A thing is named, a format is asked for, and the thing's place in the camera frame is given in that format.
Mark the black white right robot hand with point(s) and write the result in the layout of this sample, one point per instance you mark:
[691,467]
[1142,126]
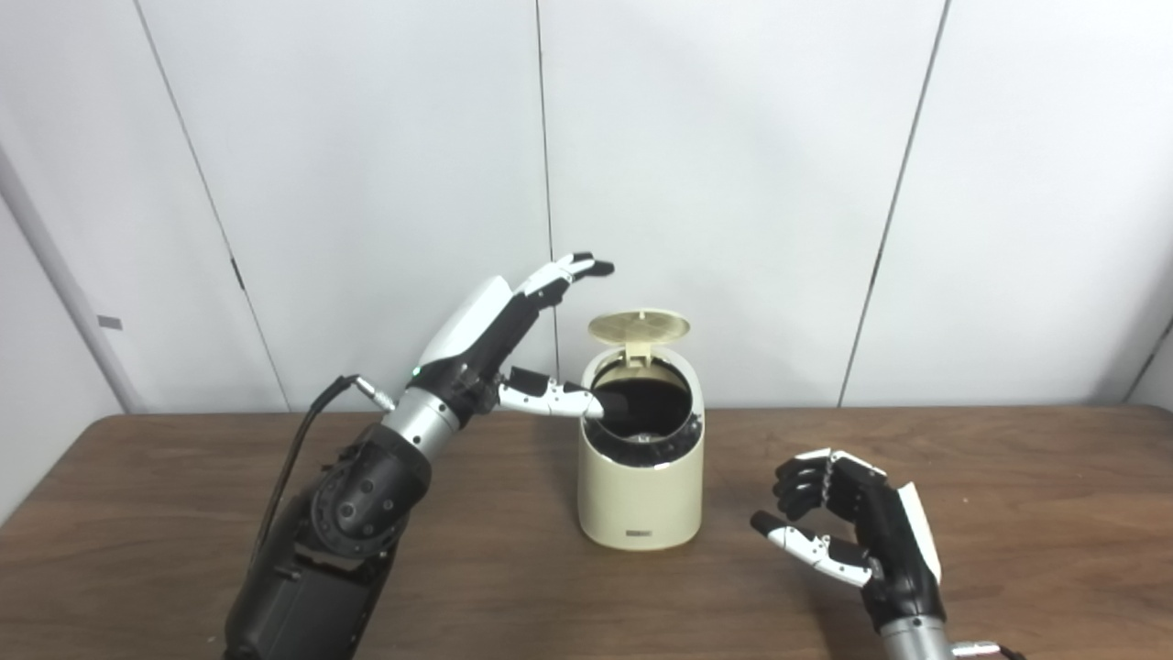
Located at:
[884,536]

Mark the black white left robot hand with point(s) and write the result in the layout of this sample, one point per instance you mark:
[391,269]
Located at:
[476,335]

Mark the small grey wall tag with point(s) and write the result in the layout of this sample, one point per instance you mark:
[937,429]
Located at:
[110,323]

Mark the cream-colored round bin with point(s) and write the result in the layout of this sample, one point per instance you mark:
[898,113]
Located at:
[641,500]

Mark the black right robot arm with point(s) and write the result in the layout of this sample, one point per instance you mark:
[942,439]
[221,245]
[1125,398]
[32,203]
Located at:
[916,640]

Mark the cream round bin lid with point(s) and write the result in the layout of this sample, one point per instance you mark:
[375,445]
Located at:
[639,324]

